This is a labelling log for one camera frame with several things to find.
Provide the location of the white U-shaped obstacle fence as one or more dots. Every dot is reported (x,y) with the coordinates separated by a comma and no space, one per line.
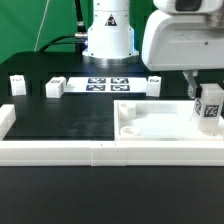
(104,153)

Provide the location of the white marker sheet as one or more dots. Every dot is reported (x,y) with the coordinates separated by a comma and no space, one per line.
(106,85)

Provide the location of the white square tabletop part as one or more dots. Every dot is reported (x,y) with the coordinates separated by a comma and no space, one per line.
(156,120)

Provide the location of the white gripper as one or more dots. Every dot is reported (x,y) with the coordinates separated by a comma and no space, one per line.
(182,42)

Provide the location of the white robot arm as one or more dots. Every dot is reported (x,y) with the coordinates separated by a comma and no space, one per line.
(213,10)

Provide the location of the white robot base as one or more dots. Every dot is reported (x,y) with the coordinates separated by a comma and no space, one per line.
(110,37)

